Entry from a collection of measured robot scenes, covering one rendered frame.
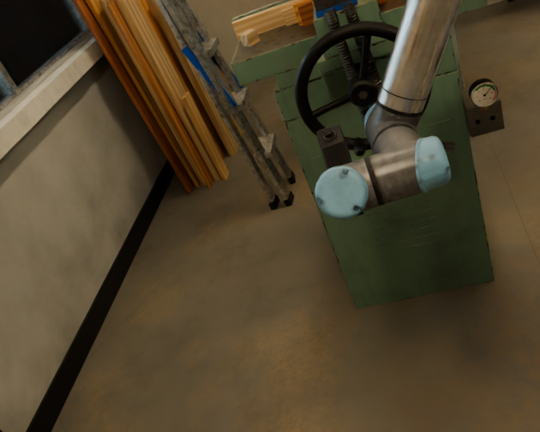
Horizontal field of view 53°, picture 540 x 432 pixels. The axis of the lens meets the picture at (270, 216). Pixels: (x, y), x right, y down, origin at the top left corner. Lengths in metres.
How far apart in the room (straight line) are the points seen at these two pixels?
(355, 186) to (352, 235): 0.87
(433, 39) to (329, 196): 0.27
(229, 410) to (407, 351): 0.56
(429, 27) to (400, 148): 0.17
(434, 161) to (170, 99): 2.05
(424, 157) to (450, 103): 0.67
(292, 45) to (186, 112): 1.46
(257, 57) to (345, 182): 0.67
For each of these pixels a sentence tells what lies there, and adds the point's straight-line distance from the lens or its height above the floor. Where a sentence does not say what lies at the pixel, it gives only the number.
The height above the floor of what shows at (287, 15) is 0.93.
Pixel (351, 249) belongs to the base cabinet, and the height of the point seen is 0.25.
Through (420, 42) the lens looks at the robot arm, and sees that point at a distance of 0.85.
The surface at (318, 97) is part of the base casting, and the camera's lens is 1.41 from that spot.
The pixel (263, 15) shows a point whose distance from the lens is 1.53.
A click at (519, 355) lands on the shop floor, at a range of 1.65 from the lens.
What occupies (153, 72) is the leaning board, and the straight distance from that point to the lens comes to 2.70.
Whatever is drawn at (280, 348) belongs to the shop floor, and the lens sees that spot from 1.83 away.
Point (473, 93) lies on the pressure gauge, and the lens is 1.39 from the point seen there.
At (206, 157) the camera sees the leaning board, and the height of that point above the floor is 0.15.
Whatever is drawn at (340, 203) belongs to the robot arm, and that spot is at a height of 0.87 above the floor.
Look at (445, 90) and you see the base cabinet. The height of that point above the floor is 0.67.
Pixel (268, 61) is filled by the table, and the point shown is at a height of 0.88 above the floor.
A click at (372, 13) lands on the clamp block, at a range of 1.25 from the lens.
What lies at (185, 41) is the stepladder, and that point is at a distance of 2.20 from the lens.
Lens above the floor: 1.29
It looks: 32 degrees down
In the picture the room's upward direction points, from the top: 24 degrees counter-clockwise
